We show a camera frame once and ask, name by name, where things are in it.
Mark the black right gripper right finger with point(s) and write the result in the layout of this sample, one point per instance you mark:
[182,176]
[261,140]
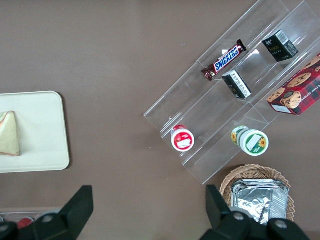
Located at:
[225,225]

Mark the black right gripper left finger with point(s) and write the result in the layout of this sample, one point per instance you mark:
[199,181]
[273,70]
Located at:
[72,215]

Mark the triangular sandwich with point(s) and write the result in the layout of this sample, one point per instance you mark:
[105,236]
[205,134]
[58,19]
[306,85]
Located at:
[8,135]

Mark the light wicker basket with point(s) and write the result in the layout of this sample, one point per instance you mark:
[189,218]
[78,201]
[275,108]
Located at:
[250,172]

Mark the cream plastic tray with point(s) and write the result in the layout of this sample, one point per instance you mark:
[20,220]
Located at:
[42,130]

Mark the stacked aluminium foil containers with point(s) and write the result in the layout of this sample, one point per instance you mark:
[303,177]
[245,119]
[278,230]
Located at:
[257,200]

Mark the red cola bottle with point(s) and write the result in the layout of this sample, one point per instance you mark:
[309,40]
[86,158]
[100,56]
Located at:
[23,222]

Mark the clear acrylic bottle rack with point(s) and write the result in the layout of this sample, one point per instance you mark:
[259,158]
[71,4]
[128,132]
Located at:
[15,214]

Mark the green lid yogurt cup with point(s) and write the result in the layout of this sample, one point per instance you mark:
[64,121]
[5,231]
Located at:
[252,142]

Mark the red lid yogurt cup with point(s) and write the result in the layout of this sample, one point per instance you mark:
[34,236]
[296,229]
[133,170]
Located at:
[183,140]

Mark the clear acrylic step shelf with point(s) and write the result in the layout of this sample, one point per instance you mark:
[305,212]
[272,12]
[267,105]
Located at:
[212,112]

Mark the small black carton box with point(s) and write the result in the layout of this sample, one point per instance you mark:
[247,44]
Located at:
[280,46]
[236,85]

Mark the red plaid cookie box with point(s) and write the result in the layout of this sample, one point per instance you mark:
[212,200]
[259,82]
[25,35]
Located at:
[300,90]

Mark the Snickers chocolate bar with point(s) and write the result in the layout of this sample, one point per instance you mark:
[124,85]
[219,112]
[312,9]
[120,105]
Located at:
[225,61]

